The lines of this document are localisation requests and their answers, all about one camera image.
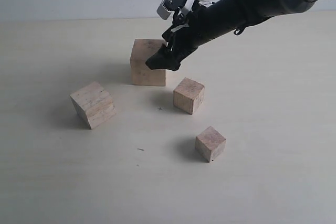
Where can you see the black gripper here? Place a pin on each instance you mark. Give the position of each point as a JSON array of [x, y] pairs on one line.
[[182, 38]]

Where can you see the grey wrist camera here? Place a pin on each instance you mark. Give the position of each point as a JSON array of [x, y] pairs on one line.
[[166, 7]]

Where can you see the second largest wooden cube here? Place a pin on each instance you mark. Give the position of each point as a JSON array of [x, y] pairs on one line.
[[94, 104]]

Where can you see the smallest wooden cube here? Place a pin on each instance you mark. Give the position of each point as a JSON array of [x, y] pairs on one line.
[[210, 144]]

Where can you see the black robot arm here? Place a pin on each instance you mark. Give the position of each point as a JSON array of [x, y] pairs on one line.
[[236, 15]]

